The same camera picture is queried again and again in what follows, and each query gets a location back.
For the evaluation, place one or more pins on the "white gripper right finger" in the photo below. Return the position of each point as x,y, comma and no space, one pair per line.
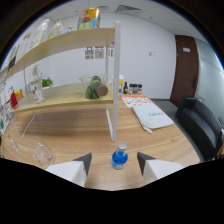
160,169

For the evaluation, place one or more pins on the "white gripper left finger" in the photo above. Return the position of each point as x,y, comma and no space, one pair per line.
68,170

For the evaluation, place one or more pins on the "blue liquid small bottle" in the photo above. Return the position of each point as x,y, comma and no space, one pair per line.
119,159

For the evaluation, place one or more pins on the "clear bottle orange cap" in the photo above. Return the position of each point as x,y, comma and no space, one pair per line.
13,143

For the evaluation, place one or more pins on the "clear glass with ice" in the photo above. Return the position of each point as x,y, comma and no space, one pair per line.
42,154

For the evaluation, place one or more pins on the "white pouch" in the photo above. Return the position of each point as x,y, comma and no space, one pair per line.
151,116

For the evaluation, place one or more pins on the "black sofa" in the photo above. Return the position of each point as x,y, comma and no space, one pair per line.
200,126

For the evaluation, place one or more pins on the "orange printed paper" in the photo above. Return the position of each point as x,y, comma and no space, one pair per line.
135,100

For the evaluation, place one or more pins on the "clear bottle red label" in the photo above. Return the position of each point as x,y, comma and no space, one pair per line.
37,93

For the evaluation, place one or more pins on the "glass bowl of limes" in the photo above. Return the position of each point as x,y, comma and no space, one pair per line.
93,88

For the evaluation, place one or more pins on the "green potted plant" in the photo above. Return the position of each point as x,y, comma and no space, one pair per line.
47,82

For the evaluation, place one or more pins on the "brown door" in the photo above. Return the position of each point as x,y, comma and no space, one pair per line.
185,70

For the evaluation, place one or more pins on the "black snack bag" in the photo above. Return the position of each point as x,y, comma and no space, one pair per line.
12,60

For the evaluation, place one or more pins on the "white-framed wooden shelf rack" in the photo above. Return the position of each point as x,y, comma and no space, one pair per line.
80,40

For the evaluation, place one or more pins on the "clear bottle green cap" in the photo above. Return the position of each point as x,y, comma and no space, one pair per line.
56,30

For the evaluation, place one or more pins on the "small bottle blue label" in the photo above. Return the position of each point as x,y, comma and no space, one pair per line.
69,29

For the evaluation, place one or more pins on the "yellow colourful snack bag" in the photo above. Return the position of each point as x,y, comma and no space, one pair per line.
89,19

